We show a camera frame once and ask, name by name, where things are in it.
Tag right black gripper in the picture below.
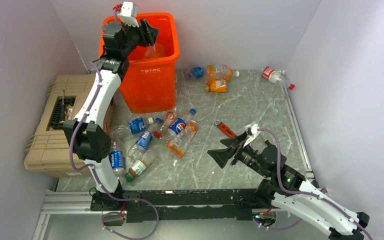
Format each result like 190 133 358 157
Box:
207 131 269 178

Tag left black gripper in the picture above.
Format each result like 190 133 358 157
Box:
121 18 160 57

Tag wide orange label bottle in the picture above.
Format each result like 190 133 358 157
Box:
143 43 165 59

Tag blue label bottle white cap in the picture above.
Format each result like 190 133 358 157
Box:
109 117 154 140

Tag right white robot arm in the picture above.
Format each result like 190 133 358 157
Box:
207 128 372 240

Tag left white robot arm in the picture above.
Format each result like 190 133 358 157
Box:
62 18 159 210

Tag orange plastic bin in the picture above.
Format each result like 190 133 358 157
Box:
118 12 180 114

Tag orange tea bottle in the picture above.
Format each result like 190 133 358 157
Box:
167 120 198 159

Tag pepsi bottle centre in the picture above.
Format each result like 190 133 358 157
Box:
167 108 197 137

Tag blue crushed bottle far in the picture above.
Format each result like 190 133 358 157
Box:
186 67 205 80

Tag small orange bottle far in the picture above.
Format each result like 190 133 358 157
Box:
205 79 228 93

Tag red cap clear bottle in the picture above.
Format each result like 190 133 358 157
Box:
153 109 177 139

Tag large orange juice bottle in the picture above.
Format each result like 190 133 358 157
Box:
204 64 240 85

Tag brown tea bottle green cap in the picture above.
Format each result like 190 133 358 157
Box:
124 149 160 182

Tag blue label water bottle middle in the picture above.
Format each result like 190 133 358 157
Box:
127 117 162 159

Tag blue label water bottle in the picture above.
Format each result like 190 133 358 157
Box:
108 141 126 185
127 117 162 159

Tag red label bottle far corner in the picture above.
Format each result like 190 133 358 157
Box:
261 66 295 90

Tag blue label water bottle left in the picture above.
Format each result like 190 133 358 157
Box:
108 141 126 185

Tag tan tool case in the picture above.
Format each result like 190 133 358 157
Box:
23 73 116 179

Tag adjustable wrench red handle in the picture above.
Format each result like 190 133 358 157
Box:
214 120 237 138

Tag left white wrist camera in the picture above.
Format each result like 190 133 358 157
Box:
113 1 139 28

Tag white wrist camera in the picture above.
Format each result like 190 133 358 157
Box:
243 122 260 147
113 1 139 28

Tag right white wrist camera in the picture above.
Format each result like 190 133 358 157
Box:
243 122 260 147

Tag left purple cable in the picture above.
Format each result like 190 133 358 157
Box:
68 4 160 240

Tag black base frame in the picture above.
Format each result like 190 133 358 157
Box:
90 188 271 223

